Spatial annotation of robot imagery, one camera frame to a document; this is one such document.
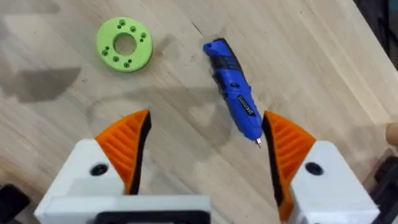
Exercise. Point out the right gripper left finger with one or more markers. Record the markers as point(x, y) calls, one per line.
point(118, 155)

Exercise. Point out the green disc with holes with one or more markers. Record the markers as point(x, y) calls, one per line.
point(124, 44)

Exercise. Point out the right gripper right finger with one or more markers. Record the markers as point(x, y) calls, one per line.
point(311, 174)

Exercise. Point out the black rail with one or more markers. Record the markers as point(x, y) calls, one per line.
point(384, 186)

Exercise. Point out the blue electric screwdriver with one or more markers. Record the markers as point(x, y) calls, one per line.
point(234, 87)

